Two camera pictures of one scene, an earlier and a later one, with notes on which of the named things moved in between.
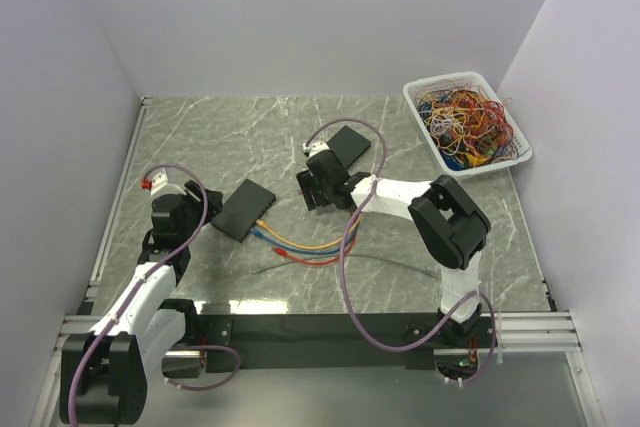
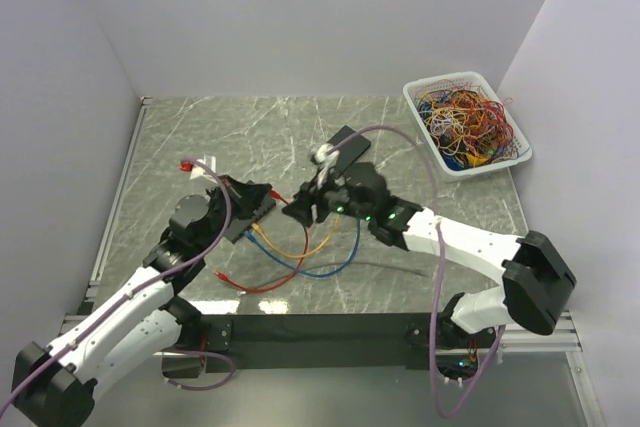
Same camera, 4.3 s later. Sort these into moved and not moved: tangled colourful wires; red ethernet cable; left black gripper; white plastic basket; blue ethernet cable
Moved: blue ethernet cable; left black gripper; red ethernet cable
Not moved: white plastic basket; tangled colourful wires
